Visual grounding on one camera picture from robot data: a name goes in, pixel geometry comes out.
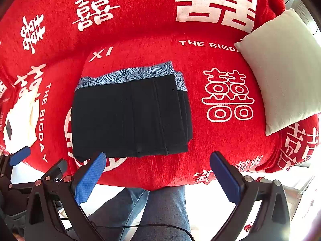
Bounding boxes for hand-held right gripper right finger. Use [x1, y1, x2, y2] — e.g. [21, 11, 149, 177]
[210, 151, 291, 241]

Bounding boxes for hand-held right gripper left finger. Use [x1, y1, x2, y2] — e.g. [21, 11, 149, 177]
[25, 152, 107, 241]

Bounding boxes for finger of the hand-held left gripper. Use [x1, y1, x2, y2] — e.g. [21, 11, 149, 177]
[41, 159, 69, 182]
[0, 146, 31, 179]

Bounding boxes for black pants with patterned waistband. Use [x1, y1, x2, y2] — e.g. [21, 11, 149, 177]
[71, 61, 193, 161]

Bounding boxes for person's legs in jeans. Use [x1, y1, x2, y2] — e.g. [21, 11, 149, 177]
[86, 188, 150, 241]

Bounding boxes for person's right leg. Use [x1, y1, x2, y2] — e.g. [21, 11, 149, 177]
[137, 185, 192, 241]

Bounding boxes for large white pillow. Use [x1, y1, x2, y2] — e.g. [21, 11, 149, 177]
[234, 8, 321, 136]

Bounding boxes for red printed blanket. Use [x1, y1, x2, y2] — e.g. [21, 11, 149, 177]
[0, 0, 321, 191]

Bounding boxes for white ribbed appliance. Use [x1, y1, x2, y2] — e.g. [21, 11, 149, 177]
[286, 0, 317, 31]

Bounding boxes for black cable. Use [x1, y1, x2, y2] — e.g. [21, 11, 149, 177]
[89, 220, 195, 241]

